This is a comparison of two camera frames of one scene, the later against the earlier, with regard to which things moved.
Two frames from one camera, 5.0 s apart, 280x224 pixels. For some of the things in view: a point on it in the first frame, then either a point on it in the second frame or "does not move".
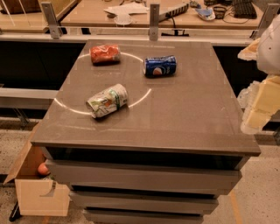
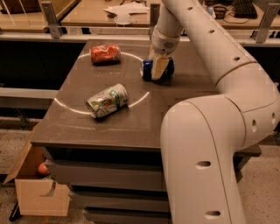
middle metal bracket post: (154, 17) does not move
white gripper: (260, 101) to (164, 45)
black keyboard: (243, 9) does not move
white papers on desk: (128, 9) does not move
